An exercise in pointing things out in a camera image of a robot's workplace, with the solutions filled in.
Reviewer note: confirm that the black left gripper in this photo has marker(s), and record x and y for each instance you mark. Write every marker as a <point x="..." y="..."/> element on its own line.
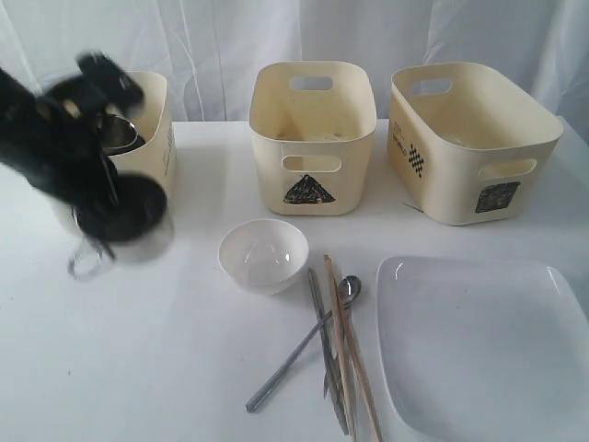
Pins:
<point x="74" y="103"/>

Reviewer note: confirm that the stainless steel bowl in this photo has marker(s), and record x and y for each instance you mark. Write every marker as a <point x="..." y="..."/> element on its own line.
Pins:
<point x="119" y="135"/>

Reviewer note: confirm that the steel mug with handle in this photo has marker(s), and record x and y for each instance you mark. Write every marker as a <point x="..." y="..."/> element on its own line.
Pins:
<point x="138" y="239"/>

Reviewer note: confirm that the white ceramic bowl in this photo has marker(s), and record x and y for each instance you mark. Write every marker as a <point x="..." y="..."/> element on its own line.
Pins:
<point x="264" y="256"/>

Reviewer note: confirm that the wooden chopstick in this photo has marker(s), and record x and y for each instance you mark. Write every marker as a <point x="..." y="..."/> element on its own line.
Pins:
<point x="360" y="372"/>
<point x="341" y="301"/>

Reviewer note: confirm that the long metal spoon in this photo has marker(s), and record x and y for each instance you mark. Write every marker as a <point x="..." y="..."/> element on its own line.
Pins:
<point x="349" y="289"/>

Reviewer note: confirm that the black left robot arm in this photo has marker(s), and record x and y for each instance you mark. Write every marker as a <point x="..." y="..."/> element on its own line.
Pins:
<point x="70" y="168"/>

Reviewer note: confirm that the cream bin with circle mark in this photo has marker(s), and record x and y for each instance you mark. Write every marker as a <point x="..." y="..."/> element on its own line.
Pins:
<point x="156" y="158"/>

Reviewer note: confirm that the white curtain backdrop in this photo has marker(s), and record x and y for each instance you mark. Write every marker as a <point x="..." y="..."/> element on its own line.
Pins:
<point x="210" y="52"/>

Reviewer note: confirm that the cream bin with triangle mark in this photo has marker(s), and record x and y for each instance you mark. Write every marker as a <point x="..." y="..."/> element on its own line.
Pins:
<point x="313" y="129"/>

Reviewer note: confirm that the cream bin with square mark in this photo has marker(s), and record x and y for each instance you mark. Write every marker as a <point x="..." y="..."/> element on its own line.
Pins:
<point x="467" y="143"/>

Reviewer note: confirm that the white square plate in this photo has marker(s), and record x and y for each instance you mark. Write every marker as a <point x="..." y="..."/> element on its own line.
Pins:
<point x="482" y="350"/>

